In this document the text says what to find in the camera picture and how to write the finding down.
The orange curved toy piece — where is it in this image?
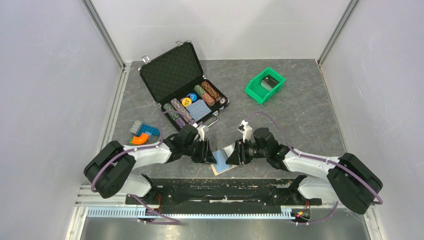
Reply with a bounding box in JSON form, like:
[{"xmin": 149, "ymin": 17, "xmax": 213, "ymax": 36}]
[{"xmin": 129, "ymin": 132, "xmax": 151, "ymax": 146}]

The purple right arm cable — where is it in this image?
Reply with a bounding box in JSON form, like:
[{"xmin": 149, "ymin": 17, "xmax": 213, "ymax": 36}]
[{"xmin": 245, "ymin": 111, "xmax": 384, "ymax": 227}]

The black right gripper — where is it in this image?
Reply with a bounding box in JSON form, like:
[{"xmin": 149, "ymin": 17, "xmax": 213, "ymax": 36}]
[{"xmin": 225, "ymin": 138, "xmax": 269, "ymax": 166}]

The orange blue chip row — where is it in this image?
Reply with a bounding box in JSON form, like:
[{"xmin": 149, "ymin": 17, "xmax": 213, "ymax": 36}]
[{"xmin": 170, "ymin": 98, "xmax": 196, "ymax": 124}]

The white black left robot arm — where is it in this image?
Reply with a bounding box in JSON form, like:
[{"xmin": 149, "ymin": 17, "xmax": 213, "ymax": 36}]
[{"xmin": 83, "ymin": 124, "xmax": 217, "ymax": 204}]

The black poker chip case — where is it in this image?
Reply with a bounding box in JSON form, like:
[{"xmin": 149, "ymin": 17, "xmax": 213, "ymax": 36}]
[{"xmin": 138, "ymin": 40, "xmax": 230, "ymax": 123}]

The orange black chip row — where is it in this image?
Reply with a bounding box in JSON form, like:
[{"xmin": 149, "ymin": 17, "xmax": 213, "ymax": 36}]
[{"xmin": 200, "ymin": 80, "xmax": 227, "ymax": 105}]

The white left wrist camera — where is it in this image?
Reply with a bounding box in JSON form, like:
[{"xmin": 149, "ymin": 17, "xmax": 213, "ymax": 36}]
[{"xmin": 192, "ymin": 123, "xmax": 209, "ymax": 141}]

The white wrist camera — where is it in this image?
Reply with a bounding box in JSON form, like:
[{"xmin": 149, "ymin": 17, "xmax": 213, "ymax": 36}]
[
  {"xmin": 192, "ymin": 123, "xmax": 209, "ymax": 141},
  {"xmin": 237, "ymin": 120, "xmax": 253, "ymax": 143}
]

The blue small blind button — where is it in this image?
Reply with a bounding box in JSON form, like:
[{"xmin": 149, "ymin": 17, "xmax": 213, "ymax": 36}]
[{"xmin": 186, "ymin": 92, "xmax": 198, "ymax": 103}]

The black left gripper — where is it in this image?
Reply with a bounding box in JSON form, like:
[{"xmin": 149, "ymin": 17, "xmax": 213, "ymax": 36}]
[{"xmin": 182, "ymin": 138, "xmax": 217, "ymax": 165}]

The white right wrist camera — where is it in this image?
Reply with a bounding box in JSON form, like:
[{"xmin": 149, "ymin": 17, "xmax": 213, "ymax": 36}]
[{"xmin": 237, "ymin": 120, "xmax": 253, "ymax": 143}]

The yellow big blind button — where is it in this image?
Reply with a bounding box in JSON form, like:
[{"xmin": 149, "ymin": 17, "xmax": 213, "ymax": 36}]
[{"xmin": 181, "ymin": 97, "xmax": 193, "ymax": 108}]

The beige card holder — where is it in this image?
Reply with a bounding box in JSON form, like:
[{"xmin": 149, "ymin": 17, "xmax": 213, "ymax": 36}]
[{"xmin": 211, "ymin": 143, "xmax": 237, "ymax": 176}]

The blue toy brick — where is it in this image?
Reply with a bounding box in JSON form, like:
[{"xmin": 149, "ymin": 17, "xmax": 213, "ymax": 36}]
[{"xmin": 138, "ymin": 124, "xmax": 161, "ymax": 137}]

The blue patterned playing card deck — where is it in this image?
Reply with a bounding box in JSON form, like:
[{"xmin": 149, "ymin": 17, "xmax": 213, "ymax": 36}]
[{"xmin": 186, "ymin": 99, "xmax": 211, "ymax": 122}]

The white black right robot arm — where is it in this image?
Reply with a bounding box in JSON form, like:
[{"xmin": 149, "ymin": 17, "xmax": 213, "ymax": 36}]
[{"xmin": 226, "ymin": 126, "xmax": 383, "ymax": 215}]

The green red chip row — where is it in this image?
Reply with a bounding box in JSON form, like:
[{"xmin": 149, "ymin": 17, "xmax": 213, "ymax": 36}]
[{"xmin": 194, "ymin": 84, "xmax": 215, "ymax": 107}]

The green blue chip row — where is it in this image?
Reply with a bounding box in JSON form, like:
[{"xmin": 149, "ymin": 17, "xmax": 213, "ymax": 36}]
[{"xmin": 163, "ymin": 103, "xmax": 180, "ymax": 121}]

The purple chip stack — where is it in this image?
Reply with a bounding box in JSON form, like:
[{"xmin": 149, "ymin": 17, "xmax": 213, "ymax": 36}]
[{"xmin": 174, "ymin": 117, "xmax": 187, "ymax": 130}]

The grey toy brick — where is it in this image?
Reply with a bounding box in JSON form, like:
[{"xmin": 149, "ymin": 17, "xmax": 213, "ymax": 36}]
[{"xmin": 129, "ymin": 120, "xmax": 143, "ymax": 136}]

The green plastic bin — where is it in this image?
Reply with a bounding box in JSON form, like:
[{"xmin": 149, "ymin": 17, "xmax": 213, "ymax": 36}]
[{"xmin": 244, "ymin": 67, "xmax": 286, "ymax": 105}]

